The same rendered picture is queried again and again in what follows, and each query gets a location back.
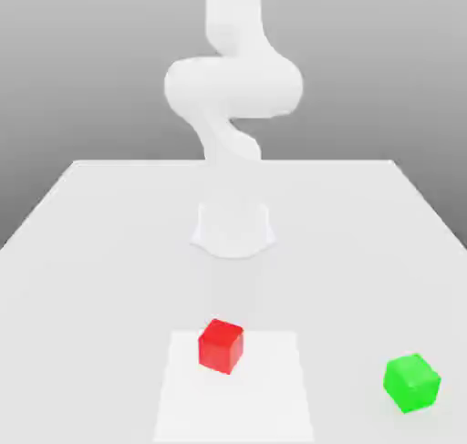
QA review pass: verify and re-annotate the small red cube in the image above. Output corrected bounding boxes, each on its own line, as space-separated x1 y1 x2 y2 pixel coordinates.
197 317 244 376

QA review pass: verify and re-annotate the small green cube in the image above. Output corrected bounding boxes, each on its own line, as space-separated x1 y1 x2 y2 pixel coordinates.
382 352 442 415

